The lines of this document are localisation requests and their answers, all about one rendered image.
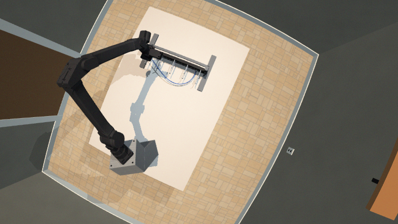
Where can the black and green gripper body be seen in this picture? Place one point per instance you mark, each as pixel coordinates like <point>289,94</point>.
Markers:
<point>145,58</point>

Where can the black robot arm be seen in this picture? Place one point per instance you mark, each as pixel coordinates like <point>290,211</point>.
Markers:
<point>76,68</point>

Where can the grey patch panel rack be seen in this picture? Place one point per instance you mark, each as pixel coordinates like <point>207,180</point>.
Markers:
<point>184,63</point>

